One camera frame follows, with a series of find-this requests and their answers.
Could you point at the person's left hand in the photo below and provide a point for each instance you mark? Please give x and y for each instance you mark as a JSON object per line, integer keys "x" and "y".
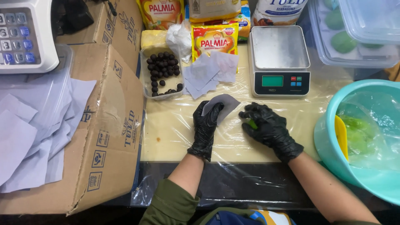
{"x": 204, "y": 129}

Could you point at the person's right hand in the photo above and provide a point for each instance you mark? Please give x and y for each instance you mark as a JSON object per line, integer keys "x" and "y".
{"x": 270, "y": 131}

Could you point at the small green dough piece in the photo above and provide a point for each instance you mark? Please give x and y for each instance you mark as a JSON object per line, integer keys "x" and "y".
{"x": 252, "y": 124}

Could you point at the grey paper square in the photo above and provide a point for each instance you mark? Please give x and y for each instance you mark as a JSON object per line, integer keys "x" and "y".
{"x": 229, "y": 103}

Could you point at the beige work board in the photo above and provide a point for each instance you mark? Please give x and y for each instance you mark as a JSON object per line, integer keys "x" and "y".
{"x": 175, "y": 134}

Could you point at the clear plastic food container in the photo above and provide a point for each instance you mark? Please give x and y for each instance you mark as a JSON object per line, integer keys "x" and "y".
{"x": 168, "y": 89}

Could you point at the teal plastic basin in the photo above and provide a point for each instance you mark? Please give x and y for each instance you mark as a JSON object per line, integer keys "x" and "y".
{"x": 325, "y": 137}

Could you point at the pile of white paper squares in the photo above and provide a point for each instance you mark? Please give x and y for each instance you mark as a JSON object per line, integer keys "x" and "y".
{"x": 203, "y": 73}

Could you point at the clear plastic table sheet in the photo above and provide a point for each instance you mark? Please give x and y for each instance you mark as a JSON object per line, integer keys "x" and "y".
{"x": 237, "y": 184}

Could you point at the yellow plastic scraper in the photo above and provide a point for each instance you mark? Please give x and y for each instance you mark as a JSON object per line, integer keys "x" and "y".
{"x": 341, "y": 134}

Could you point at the heap of dark chocolate balls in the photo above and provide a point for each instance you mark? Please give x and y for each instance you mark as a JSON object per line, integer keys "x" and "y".
{"x": 162, "y": 67}

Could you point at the white digital kitchen scale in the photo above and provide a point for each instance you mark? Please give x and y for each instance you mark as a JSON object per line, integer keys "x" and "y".
{"x": 278, "y": 50}

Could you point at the large green dough lump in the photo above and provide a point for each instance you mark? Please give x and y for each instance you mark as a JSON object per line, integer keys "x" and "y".
{"x": 359, "y": 134}

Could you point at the small yellow margarine packet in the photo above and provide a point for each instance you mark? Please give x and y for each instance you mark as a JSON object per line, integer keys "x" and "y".
{"x": 214, "y": 40}

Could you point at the person's blue patterned clothing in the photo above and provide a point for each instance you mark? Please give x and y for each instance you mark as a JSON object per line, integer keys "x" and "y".
{"x": 247, "y": 218}

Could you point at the knotted white plastic bag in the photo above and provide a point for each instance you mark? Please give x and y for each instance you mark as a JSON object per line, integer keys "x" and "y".
{"x": 179, "y": 39}

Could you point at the large clear storage container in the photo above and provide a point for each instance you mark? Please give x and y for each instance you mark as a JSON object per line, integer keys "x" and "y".
{"x": 325, "y": 53}

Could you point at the large open cardboard box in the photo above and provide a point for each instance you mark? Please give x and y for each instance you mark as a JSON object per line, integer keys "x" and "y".
{"x": 109, "y": 125}

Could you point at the yellow butter block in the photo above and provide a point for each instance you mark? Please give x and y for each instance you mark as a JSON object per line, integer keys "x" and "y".
{"x": 153, "y": 40}

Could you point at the orange and blue packet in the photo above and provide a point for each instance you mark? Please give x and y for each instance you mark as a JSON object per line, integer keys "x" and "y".
{"x": 244, "y": 23}

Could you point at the clear plastic wrap in basin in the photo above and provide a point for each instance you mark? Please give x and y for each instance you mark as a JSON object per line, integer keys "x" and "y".
{"x": 384, "y": 118}

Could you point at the green dough ball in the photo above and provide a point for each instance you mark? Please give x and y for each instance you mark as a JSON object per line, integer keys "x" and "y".
{"x": 343, "y": 42}
{"x": 329, "y": 3}
{"x": 333, "y": 19}

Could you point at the white flour bag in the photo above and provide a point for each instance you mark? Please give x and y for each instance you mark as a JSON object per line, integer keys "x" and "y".
{"x": 278, "y": 12}

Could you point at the beige sugar bag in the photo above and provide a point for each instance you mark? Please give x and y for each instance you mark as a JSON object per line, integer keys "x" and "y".
{"x": 214, "y": 9}

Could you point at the large yellow margarine packet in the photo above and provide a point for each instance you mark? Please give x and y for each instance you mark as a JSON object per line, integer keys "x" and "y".
{"x": 161, "y": 12}

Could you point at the small cardboard box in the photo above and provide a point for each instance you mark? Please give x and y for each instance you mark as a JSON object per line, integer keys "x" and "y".
{"x": 122, "y": 28}

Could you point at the small clear storage container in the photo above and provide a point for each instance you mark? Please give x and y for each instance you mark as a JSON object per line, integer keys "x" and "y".
{"x": 372, "y": 22}

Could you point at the black bag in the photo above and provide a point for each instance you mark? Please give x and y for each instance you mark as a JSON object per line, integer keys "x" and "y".
{"x": 73, "y": 14}

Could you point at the heap of large white paper sheets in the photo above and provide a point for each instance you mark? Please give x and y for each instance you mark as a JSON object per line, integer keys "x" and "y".
{"x": 28, "y": 137}

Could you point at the white scale with keypad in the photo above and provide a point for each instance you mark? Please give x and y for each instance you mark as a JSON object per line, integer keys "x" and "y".
{"x": 25, "y": 37}

